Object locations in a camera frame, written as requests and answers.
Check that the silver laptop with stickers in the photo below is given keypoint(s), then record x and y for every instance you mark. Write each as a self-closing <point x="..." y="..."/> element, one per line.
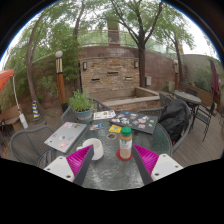
<point x="65" y="136"/>

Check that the orange patio umbrella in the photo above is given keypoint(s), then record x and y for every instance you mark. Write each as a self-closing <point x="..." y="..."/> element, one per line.
<point x="6" y="78"/>

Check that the black laptop with stickers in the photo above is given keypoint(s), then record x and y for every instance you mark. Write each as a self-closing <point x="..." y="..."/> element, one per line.
<point x="133" y="121"/>

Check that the round dark patio table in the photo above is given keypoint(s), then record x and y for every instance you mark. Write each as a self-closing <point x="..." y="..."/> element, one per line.
<point x="187" y="97"/>

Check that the yellow and blue striped cone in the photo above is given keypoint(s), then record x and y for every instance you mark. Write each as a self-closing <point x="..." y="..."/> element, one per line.
<point x="35" y="110"/>

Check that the grey wall box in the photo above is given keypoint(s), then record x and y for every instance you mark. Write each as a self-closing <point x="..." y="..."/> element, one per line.
<point x="148" y="81"/>

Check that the white umbrella base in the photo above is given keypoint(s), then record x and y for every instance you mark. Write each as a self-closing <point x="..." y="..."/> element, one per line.
<point x="23" y="121"/>

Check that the black wall lamp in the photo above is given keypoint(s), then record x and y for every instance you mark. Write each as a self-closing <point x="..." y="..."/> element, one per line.
<point x="136" y="64"/>
<point x="85" y="66"/>

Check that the wooden bench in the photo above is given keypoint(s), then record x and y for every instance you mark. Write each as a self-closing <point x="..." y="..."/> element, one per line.
<point x="10" y="115"/>

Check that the closed maroon umbrella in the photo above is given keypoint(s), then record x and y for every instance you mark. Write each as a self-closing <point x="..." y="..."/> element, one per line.
<point x="214" y="81"/>

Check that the green plant in blue pot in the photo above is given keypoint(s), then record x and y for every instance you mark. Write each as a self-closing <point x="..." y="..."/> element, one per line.
<point x="81" y="101"/>

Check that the colourful sticker sheet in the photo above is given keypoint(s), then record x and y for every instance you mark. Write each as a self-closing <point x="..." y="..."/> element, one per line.
<point x="96" y="126"/>

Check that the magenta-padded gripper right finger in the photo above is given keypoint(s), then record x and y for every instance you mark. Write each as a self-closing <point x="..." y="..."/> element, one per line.
<point x="146" y="160"/>

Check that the green-capped coffee drink bottle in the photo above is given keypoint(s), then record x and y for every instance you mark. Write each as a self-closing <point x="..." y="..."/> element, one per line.
<point x="126" y="145"/>

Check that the white cup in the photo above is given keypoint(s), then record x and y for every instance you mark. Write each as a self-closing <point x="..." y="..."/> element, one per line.
<point x="95" y="148"/>

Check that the yellow card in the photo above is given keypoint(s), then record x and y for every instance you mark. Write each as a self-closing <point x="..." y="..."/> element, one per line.
<point x="115" y="129"/>

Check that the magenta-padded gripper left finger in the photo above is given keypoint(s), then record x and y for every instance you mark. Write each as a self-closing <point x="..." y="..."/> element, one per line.
<point x="78" y="160"/>

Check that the black metal patio chair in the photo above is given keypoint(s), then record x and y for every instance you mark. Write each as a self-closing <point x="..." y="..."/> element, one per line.
<point x="204" y="116"/>

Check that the white printed paper sheet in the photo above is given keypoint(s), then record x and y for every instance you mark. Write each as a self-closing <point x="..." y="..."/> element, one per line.
<point x="104" y="115"/>

